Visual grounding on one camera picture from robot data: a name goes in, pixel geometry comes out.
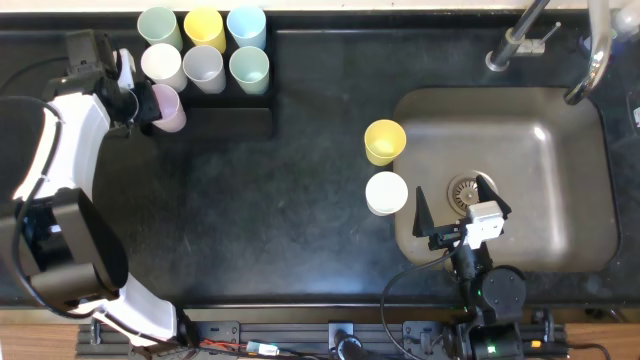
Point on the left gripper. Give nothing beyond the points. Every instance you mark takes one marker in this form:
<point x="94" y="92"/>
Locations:
<point x="119" y="101"/>

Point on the pink cup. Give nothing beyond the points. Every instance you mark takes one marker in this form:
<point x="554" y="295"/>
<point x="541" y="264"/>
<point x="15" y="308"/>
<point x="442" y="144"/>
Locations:
<point x="171" y="107"/>

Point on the steel sink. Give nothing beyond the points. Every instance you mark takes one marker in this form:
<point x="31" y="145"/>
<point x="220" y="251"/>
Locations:
<point x="550" y="200"/>

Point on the steel tap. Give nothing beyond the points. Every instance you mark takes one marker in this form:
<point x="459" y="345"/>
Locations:
<point x="600" y="50"/>

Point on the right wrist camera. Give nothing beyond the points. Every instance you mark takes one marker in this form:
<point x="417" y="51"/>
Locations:
<point x="484" y="223"/>

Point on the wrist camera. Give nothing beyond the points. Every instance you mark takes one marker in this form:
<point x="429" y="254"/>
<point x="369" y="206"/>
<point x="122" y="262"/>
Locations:
<point x="484" y="223"/>
<point x="126" y="67"/>

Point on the yellow cup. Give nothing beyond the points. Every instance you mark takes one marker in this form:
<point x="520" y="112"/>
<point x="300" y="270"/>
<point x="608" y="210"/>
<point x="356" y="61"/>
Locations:
<point x="205" y="27"/>
<point x="384" y="142"/>

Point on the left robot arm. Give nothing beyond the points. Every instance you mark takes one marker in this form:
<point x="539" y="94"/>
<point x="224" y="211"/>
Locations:
<point x="75" y="145"/>

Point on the black tray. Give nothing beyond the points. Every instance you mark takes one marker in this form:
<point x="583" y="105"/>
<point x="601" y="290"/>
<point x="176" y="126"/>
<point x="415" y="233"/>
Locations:
<point x="225" y="122"/>

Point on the mounting rail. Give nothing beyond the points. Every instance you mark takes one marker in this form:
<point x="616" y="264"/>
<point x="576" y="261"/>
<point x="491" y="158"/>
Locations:
<point x="300" y="340"/>

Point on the blue cup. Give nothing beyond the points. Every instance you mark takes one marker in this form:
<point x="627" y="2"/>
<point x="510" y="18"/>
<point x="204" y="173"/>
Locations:
<point x="246" y="25"/>

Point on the green cup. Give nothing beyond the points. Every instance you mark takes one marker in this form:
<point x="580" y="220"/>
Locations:
<point x="249" y="69"/>
<point x="159" y="26"/>

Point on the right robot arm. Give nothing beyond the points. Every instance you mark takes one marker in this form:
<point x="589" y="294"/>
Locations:
<point x="502" y="290"/>

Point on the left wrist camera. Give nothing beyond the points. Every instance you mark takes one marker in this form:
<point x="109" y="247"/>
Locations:
<point x="126" y="67"/>

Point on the grey cup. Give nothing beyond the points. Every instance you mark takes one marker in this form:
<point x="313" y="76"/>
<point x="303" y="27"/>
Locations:
<point x="204" y="67"/>

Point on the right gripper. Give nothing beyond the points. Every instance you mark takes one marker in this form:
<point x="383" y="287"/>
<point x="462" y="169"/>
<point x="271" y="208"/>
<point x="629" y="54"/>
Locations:
<point x="442" y="235"/>

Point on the white cup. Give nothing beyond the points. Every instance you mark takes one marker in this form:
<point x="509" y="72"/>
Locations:
<point x="163" y="66"/>
<point x="386" y="193"/>

